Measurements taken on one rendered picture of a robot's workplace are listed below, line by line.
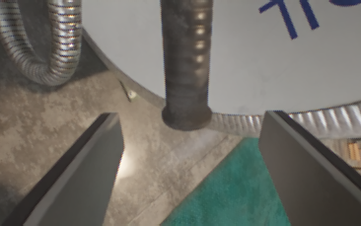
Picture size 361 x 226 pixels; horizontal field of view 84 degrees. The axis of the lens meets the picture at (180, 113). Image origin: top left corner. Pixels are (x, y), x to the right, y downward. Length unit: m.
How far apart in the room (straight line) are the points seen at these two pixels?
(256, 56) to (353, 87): 0.11
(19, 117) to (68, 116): 0.16
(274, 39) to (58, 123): 0.82
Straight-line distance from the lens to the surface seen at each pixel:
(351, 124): 0.31
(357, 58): 0.28
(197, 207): 1.36
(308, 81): 0.30
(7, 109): 0.93
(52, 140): 0.93
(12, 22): 0.23
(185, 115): 0.15
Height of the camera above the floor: 0.93
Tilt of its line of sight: 51 degrees down
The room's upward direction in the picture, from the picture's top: 85 degrees clockwise
